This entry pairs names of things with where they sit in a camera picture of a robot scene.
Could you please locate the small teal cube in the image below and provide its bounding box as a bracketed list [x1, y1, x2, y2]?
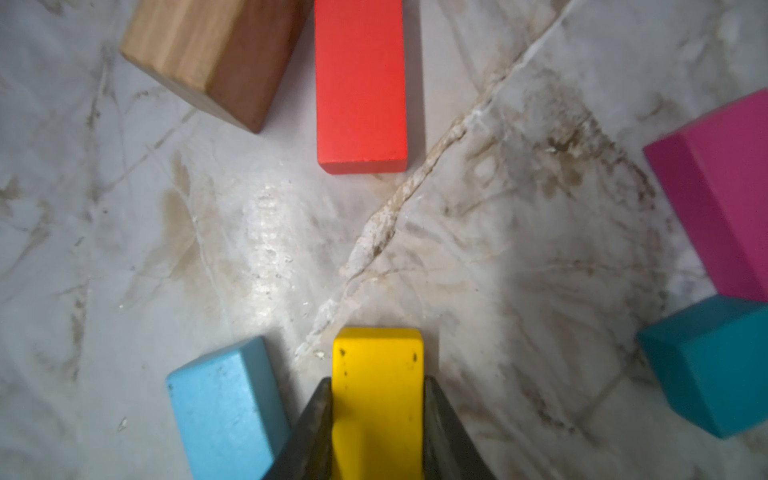
[637, 295, 767, 439]

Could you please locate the light blue block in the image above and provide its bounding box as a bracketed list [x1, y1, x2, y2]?
[166, 337, 291, 479]

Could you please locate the red block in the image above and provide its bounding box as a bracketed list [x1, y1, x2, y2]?
[314, 0, 408, 175]

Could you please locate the natural wood block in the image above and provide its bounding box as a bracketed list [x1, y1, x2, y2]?
[121, 0, 312, 133]

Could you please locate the magenta block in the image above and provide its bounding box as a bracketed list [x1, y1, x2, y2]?
[643, 90, 767, 302]

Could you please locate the yellow block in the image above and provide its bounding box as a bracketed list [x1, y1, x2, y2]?
[331, 327, 425, 479]

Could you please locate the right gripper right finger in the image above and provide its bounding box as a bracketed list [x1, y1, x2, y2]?
[423, 376, 495, 479]

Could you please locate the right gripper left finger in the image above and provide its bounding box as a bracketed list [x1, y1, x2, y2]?
[262, 377, 333, 480]

